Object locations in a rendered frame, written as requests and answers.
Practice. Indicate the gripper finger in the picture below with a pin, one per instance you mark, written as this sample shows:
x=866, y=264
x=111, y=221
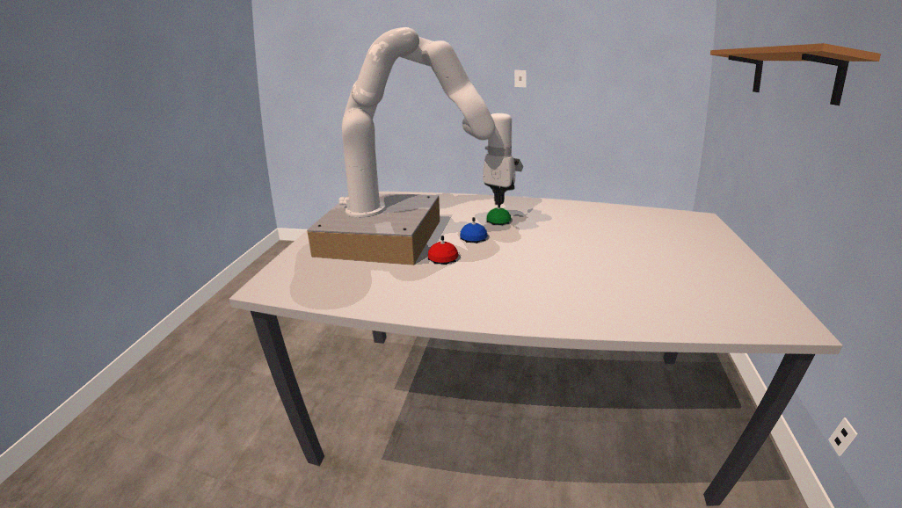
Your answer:
x=495, y=190
x=501, y=195

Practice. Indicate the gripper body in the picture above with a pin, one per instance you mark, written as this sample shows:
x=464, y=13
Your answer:
x=499, y=170

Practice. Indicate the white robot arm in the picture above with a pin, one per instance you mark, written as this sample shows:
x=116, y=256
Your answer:
x=358, y=129

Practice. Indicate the red dome bell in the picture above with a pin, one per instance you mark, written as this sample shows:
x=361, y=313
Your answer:
x=442, y=252

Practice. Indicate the blue dome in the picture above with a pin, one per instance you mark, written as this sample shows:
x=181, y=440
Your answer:
x=473, y=232

